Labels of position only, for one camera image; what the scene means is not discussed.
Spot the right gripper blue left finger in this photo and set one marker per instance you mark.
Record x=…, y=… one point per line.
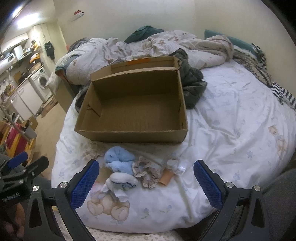
x=41, y=224

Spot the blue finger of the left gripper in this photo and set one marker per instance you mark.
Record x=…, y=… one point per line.
x=17, y=160
x=33, y=169

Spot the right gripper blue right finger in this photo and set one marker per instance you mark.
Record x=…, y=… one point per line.
x=241, y=213

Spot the clear plastic packet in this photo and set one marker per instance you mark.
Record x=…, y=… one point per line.
x=177, y=166

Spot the light blue plush toy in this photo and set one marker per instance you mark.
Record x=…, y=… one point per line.
x=119, y=159

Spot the tan sock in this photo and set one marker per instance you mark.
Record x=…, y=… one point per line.
x=166, y=177

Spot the beige lace scrunchie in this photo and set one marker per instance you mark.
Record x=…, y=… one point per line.
x=147, y=172

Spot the person's left hand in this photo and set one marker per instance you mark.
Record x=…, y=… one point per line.
x=12, y=222

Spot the red pink storage bin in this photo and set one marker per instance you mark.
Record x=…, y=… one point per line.
x=15, y=143

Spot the grey small bin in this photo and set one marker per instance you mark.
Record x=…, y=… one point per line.
x=30, y=133

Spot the white kitchen cabinets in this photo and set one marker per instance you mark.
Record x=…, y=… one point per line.
x=25, y=100

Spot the cardboard bedside box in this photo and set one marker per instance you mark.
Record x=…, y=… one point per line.
x=65, y=94

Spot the white washing machine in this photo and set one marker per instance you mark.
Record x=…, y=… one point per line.
x=39, y=80

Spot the white floral duvet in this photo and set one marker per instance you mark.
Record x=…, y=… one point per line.
x=238, y=128

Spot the beige patterned crumpled blanket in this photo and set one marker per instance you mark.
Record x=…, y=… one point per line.
x=98, y=53

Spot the black hanging garment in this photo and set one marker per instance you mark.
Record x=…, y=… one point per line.
x=49, y=50

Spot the open cardboard box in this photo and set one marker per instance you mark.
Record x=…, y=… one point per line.
x=138, y=101

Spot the dark green camouflage garment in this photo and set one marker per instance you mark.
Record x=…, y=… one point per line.
x=191, y=78

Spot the black white striped knit blanket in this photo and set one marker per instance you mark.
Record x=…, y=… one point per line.
x=256, y=64

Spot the dark teal cloth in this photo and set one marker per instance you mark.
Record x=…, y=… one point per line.
x=142, y=34

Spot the teal pillow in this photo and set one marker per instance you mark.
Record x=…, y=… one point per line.
x=233, y=41

